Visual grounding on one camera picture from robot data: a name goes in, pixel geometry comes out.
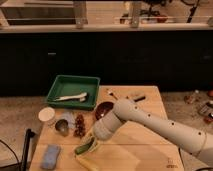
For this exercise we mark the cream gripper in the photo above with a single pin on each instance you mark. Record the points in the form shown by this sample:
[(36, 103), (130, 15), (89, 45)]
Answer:
[(87, 138)]

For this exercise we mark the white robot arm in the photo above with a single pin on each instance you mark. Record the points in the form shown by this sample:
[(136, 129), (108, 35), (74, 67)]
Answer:
[(196, 142)]

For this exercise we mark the metal cup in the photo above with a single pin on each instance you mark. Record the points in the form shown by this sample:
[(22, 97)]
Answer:
[(62, 127)]

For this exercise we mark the white round lid cup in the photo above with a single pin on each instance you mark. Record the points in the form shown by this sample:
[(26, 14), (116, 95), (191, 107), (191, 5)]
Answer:
[(47, 115)]

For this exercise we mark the brown grape bunch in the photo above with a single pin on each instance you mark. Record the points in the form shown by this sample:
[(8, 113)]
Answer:
[(80, 130)]

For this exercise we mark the clear plastic bag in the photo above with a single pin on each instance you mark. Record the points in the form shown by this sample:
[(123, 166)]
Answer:
[(69, 117)]

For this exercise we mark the dark red bowl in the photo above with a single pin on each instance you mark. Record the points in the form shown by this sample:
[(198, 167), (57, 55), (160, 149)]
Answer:
[(102, 109)]

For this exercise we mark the blue sponge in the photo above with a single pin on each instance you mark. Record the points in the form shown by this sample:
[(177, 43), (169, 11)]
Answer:
[(49, 159)]

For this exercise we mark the green plastic tray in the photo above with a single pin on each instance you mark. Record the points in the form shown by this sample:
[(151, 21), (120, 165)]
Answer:
[(69, 85)]

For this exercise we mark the black brush block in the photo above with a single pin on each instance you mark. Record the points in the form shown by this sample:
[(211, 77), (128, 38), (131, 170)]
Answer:
[(139, 98)]

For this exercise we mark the black chair frame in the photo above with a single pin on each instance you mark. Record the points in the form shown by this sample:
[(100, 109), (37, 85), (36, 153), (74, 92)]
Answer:
[(22, 163)]

